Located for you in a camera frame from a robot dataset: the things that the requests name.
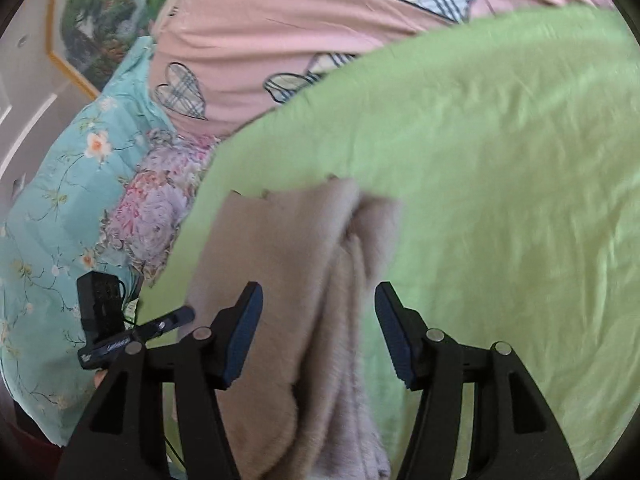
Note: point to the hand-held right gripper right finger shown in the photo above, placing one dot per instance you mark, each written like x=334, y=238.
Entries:
x=397, y=337

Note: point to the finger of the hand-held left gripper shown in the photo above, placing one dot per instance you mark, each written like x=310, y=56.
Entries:
x=167, y=321

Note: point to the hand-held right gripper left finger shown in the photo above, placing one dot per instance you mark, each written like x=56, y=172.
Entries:
x=239, y=340

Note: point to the beige knit sweater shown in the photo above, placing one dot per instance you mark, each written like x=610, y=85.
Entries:
x=300, y=310

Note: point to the person's left hand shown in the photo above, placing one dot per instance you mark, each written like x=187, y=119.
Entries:
x=100, y=377

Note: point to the purple floral cloth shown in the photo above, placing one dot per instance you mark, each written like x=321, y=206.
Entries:
x=150, y=210

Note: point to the teal floral pillow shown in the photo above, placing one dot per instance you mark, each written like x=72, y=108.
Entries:
x=65, y=210

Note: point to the green bed sheet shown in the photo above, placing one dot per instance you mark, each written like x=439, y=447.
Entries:
x=475, y=185

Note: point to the framed landscape painting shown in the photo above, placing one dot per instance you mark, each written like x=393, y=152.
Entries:
x=105, y=15

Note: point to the pink heart-print quilt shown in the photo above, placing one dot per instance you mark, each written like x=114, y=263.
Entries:
x=300, y=25

